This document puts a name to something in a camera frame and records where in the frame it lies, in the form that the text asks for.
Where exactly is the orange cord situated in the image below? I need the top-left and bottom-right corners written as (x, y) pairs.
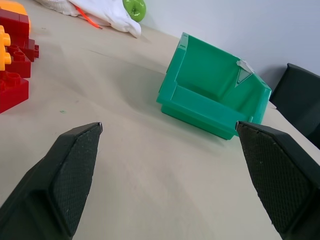
top-left (74, 5), bottom-right (104, 30)

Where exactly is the green toy apple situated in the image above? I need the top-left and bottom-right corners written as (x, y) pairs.
top-left (122, 0), bottom-right (147, 23)

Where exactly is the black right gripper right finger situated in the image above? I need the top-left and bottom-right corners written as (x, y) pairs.
top-left (235, 120), bottom-right (320, 240)

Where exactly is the white cloth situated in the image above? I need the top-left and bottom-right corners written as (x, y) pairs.
top-left (33, 0), bottom-right (142, 39)

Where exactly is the bright red building block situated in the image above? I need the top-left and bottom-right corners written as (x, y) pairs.
top-left (0, 70), bottom-right (30, 115)

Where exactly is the green plastic storage bin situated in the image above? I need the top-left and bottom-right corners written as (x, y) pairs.
top-left (156, 32), bottom-right (273, 141)

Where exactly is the yellow building block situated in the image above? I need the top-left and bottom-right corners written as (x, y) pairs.
top-left (0, 24), bottom-right (12, 73)

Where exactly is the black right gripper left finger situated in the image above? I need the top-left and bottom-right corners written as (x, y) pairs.
top-left (0, 121), bottom-right (103, 240)

